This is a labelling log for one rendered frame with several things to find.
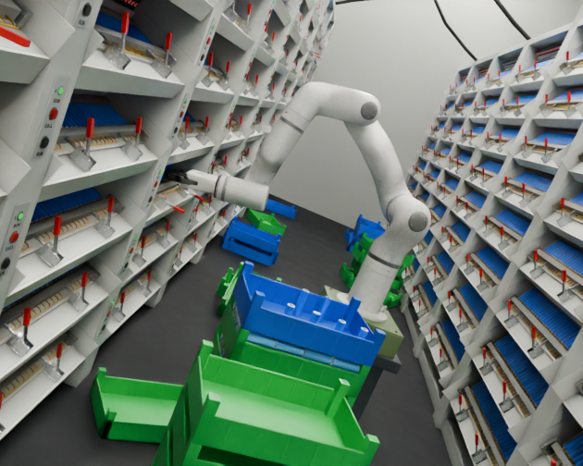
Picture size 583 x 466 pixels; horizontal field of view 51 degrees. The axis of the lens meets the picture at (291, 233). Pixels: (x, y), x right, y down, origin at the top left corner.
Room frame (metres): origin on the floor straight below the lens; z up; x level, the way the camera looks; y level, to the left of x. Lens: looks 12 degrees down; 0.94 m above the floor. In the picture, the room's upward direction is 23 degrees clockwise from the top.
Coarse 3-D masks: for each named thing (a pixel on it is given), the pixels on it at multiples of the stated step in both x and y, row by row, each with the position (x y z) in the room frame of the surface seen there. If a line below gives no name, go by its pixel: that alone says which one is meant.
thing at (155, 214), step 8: (176, 168) 2.19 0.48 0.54; (184, 168) 2.19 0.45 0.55; (168, 192) 1.94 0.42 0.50; (176, 192) 2.01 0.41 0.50; (192, 192) 2.16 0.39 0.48; (168, 200) 1.89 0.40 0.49; (176, 200) 1.94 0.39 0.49; (184, 200) 2.01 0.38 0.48; (152, 208) 1.59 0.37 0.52; (168, 208) 1.82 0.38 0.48; (152, 216) 1.66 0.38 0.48; (160, 216) 1.80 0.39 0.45; (144, 224) 1.62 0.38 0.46
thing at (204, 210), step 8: (200, 200) 2.74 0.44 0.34; (208, 200) 2.87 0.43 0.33; (216, 200) 2.89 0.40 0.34; (200, 208) 2.70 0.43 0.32; (208, 208) 2.73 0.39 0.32; (216, 208) 2.89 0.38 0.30; (192, 216) 2.46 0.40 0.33; (200, 216) 2.63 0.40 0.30; (208, 216) 2.72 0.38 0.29; (192, 224) 2.46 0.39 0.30; (200, 224) 2.55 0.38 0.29
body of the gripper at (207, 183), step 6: (192, 174) 1.88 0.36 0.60; (198, 174) 1.89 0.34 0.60; (204, 174) 1.92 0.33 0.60; (198, 180) 1.87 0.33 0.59; (204, 180) 1.87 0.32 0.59; (210, 180) 1.88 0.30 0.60; (216, 180) 1.89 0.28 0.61; (186, 186) 1.87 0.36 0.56; (192, 186) 1.87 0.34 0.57; (198, 186) 1.87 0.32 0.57; (204, 186) 1.87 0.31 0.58; (210, 186) 1.88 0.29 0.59; (216, 186) 1.89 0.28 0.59; (210, 192) 1.88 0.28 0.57
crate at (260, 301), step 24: (240, 288) 1.29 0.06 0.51; (264, 288) 1.36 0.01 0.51; (288, 288) 1.38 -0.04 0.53; (240, 312) 1.21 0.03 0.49; (264, 312) 1.16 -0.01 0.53; (312, 312) 1.40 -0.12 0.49; (336, 312) 1.42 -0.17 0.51; (288, 336) 1.18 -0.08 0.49; (312, 336) 1.20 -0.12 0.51; (336, 336) 1.21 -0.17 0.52; (384, 336) 1.24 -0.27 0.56; (360, 360) 1.23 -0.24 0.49
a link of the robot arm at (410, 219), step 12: (396, 204) 2.01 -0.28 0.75; (408, 204) 1.96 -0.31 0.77; (420, 204) 1.96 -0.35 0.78; (396, 216) 1.96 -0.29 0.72; (408, 216) 1.93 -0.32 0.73; (420, 216) 1.94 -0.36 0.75; (396, 228) 1.95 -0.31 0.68; (408, 228) 1.94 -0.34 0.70; (420, 228) 1.94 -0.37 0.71; (384, 240) 1.99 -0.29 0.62; (396, 240) 1.97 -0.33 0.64; (408, 240) 1.97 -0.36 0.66; (420, 240) 1.98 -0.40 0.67; (372, 252) 2.02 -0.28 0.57; (384, 252) 1.99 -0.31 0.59; (396, 252) 1.99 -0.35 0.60; (396, 264) 2.00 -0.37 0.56
